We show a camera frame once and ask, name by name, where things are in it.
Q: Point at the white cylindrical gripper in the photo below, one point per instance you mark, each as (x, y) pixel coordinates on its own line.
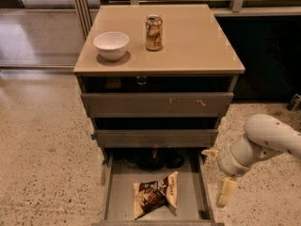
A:
(226, 162)

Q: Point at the brown chip bag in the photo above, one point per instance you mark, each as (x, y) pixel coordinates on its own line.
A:
(152, 195)

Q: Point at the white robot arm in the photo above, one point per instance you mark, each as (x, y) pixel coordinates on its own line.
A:
(265, 137)

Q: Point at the bottom open grey drawer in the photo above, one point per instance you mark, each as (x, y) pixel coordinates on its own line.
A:
(193, 203)

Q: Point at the grey drawer cabinet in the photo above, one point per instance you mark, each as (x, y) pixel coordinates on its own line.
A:
(156, 76)

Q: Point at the middle grey drawer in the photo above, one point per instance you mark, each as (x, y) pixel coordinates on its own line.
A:
(156, 138)

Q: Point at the top grey drawer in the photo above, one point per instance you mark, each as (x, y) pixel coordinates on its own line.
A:
(156, 104)

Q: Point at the small dark floor object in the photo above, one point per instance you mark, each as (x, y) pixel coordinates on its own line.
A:
(294, 103)

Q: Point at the gold soda can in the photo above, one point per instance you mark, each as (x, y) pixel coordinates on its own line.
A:
(154, 25)

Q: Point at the white ceramic bowl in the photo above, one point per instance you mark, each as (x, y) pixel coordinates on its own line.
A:
(111, 45)

